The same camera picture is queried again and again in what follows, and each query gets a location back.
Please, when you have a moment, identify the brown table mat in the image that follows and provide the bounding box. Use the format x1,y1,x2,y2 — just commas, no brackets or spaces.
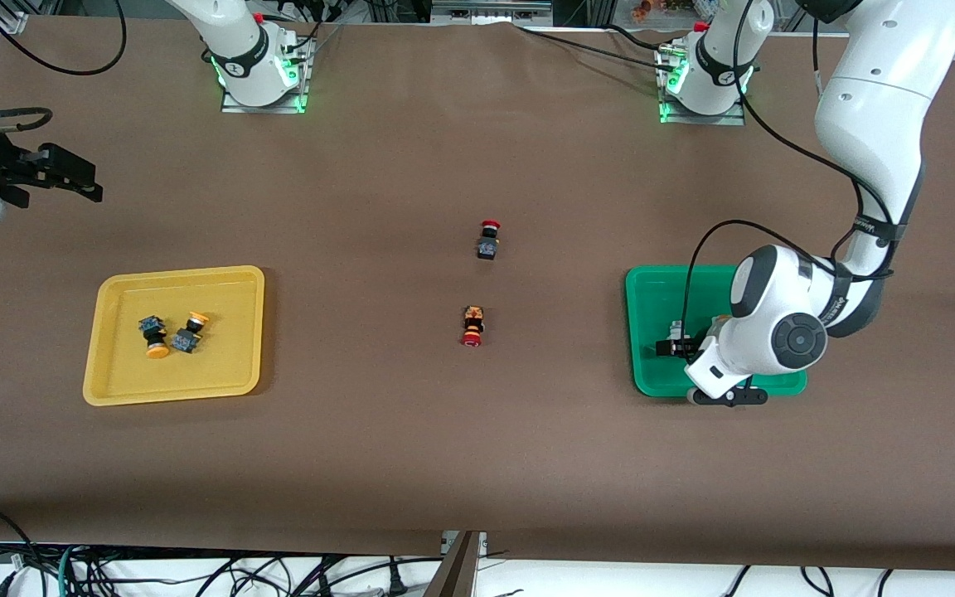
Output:
0,17,955,573

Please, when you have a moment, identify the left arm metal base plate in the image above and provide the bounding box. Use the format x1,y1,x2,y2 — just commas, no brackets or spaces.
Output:
656,41,748,127

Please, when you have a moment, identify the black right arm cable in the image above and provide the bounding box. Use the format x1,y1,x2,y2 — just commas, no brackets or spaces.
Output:
0,0,128,77

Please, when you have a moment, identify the green plastic tray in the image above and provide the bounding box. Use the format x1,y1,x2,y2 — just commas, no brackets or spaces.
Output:
625,265,808,397

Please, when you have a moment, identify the teal cable under table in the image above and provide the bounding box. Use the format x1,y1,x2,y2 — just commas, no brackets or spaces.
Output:
57,543,85,597

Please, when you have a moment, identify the yellow push button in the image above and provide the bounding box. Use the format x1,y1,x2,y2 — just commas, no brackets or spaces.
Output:
171,311,211,356
138,314,172,361

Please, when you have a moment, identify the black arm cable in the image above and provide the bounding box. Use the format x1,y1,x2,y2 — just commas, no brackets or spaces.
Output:
680,0,897,351
0,0,128,77

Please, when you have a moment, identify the aluminium profile post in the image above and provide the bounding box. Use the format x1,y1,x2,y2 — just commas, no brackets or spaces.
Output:
424,531,488,597

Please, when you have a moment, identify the aluminium frame bar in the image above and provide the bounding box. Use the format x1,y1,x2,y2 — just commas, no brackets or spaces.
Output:
430,0,555,24

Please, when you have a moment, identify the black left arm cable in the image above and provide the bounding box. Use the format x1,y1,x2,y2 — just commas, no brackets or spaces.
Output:
680,0,897,351

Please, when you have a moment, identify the yellow plastic tray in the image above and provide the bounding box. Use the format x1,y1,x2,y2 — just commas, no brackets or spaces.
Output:
82,265,266,407

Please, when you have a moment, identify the black cable on mat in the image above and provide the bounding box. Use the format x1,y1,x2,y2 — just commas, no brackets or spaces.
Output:
515,23,694,72

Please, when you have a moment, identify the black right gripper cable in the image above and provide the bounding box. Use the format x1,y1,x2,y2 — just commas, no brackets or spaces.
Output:
0,106,55,134

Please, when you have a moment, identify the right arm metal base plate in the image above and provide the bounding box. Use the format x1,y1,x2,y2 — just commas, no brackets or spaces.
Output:
219,35,314,115

